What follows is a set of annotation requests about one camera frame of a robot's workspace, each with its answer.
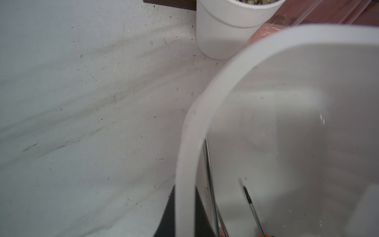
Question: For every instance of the white plastic storage box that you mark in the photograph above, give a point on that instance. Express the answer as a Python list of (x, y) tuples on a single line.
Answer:
[(295, 119)]

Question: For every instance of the pink spray bottle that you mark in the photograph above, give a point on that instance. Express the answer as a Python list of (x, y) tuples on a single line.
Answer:
[(294, 13)]

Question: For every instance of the small potted green plant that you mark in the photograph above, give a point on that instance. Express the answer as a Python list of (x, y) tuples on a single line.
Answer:
[(223, 27)]

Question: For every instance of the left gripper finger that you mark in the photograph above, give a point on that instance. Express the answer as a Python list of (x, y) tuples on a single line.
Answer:
[(192, 222)]

